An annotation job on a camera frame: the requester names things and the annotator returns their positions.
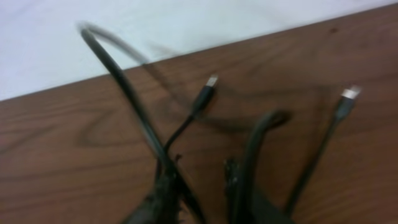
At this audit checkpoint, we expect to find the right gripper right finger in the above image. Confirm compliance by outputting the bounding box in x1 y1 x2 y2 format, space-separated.
224 159 294 224

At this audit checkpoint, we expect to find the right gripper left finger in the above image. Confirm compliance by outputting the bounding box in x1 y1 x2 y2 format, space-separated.
123 160 182 224

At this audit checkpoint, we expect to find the black USB cable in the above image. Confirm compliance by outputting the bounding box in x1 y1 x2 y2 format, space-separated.
76 21 220 224
236 85 363 224

